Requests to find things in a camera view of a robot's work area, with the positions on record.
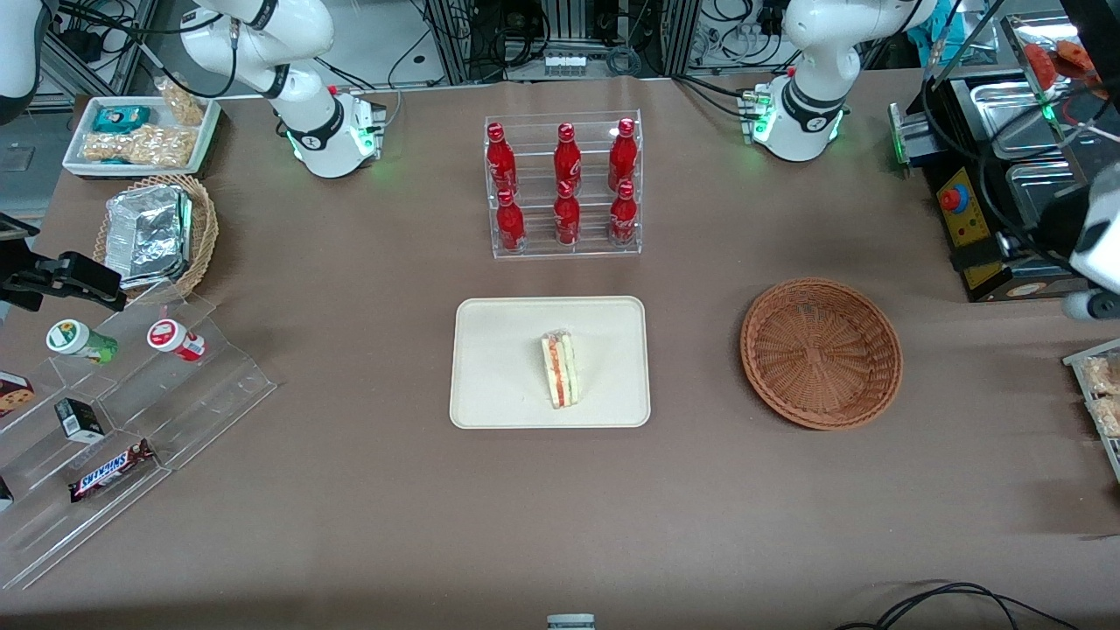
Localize brown chocolate cookie box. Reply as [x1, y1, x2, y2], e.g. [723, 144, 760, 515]
[0, 371, 37, 420]

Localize brown wicker basket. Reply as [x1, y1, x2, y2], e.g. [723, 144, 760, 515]
[740, 277, 904, 431]

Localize red cola bottle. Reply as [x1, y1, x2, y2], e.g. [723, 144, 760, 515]
[496, 189, 527, 254]
[610, 179, 639, 248]
[608, 118, 638, 193]
[553, 122, 584, 195]
[554, 180, 582, 248]
[486, 122, 518, 196]

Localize white rectangular snack tray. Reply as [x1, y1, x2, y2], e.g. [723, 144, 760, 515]
[63, 94, 222, 180]

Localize Snickers chocolate bar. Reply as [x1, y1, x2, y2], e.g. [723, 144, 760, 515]
[69, 439, 158, 504]

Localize black food warmer cabinet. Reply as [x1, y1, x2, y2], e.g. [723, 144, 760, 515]
[888, 0, 1120, 304]

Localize clear acrylic bottle rack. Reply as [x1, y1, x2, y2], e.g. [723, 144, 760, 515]
[484, 109, 645, 260]

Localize green yogurt cup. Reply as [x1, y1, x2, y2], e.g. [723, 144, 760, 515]
[45, 318, 120, 367]

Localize metal warmer pan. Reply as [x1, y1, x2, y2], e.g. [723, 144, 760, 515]
[969, 80, 1065, 164]
[1005, 161, 1096, 230]

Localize silver foil package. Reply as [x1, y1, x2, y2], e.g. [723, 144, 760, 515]
[105, 183, 194, 291]

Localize white wire tray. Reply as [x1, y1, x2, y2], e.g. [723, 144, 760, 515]
[1062, 339, 1120, 484]

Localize red packaged food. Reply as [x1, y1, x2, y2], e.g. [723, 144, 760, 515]
[1022, 39, 1096, 81]

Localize teal snack packet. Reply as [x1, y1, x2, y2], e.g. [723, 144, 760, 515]
[92, 105, 152, 135]

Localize small black box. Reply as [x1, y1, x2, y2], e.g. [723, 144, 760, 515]
[54, 397, 107, 444]

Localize small clear snack bag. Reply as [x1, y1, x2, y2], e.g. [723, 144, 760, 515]
[155, 77, 207, 129]

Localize triangle sandwich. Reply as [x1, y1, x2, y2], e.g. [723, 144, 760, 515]
[539, 329, 581, 410]

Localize cream plastic tray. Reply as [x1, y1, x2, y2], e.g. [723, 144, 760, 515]
[449, 296, 652, 431]

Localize teal box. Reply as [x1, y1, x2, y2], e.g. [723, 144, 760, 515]
[906, 0, 963, 64]

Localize silver cylinder with green light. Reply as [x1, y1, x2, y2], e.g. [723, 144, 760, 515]
[887, 102, 931, 169]

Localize light wicker basket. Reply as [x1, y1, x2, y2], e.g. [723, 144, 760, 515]
[92, 173, 220, 304]

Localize red yogurt cup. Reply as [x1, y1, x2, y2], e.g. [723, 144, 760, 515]
[146, 318, 208, 363]

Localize black floor cable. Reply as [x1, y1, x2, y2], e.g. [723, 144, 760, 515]
[834, 581, 1082, 630]

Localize clear acrylic stepped display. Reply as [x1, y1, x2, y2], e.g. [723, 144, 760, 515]
[0, 280, 279, 592]

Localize large clear peanut snack bag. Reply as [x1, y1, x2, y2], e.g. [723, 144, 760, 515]
[80, 124, 196, 168]

